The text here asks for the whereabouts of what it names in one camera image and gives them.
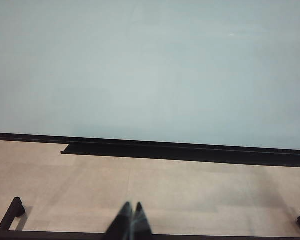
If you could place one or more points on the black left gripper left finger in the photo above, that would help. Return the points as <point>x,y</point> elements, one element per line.
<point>123,220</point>

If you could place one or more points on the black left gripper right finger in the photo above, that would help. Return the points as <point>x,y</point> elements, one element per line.
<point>141,222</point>

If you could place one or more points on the black whiteboard pen tray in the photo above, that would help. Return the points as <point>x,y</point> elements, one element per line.
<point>165,153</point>

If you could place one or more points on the white glossy whiteboard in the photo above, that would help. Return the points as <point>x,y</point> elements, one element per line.
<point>150,70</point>

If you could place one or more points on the black metal base frame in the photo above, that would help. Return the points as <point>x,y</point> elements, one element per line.
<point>10,215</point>

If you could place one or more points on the black whiteboard bottom frame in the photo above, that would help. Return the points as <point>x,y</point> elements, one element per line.
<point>27,137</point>

